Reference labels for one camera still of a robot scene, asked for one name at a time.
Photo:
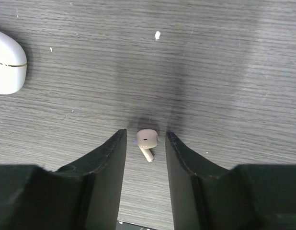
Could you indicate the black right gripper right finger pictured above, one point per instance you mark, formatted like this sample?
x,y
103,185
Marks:
x,y
206,196

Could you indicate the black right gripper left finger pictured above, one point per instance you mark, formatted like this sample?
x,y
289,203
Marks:
x,y
82,195

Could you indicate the white earbud charging case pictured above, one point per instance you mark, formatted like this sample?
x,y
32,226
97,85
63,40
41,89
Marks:
x,y
13,65

